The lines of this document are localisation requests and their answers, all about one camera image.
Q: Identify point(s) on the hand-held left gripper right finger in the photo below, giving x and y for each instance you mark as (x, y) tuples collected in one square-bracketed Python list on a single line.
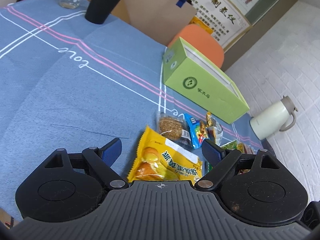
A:
[(211, 153)]

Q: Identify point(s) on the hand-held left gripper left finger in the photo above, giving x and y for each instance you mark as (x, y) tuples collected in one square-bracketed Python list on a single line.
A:
[(111, 152)]

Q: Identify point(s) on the green snack packet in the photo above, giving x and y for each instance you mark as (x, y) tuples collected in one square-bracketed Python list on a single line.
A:
[(231, 146)]

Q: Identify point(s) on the orange snack packet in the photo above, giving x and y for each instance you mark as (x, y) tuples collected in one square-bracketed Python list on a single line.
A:
[(212, 126)]

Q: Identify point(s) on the blue snack packet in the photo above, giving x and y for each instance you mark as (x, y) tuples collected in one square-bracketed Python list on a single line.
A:
[(196, 130)]

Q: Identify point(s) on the large yellow bread packet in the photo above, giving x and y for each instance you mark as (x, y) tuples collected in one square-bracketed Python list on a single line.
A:
[(160, 160)]

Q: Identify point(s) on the clear sesame cake packet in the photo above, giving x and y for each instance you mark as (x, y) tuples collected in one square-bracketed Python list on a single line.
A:
[(170, 126)]

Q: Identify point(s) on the green cardboard box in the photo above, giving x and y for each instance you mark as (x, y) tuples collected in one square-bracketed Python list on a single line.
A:
[(200, 90)]

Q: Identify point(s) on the blue striped tablecloth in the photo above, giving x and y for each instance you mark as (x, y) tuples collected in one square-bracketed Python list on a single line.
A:
[(75, 100)]

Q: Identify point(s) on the white thermos jug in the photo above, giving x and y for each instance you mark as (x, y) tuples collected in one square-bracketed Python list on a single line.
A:
[(268, 118)]

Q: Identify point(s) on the orange chair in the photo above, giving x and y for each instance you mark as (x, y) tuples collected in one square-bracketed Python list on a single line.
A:
[(200, 38)]

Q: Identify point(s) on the yellow bag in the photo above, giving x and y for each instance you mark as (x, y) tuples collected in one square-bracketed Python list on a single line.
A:
[(203, 25)]

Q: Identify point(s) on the brown paper bag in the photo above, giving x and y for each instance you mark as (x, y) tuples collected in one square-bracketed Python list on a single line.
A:
[(155, 10)]

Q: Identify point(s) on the black lidded cup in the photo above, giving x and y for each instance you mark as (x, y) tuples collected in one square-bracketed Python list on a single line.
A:
[(101, 2)]

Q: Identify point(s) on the wall poster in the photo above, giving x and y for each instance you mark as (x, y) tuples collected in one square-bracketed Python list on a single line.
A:
[(220, 7)]

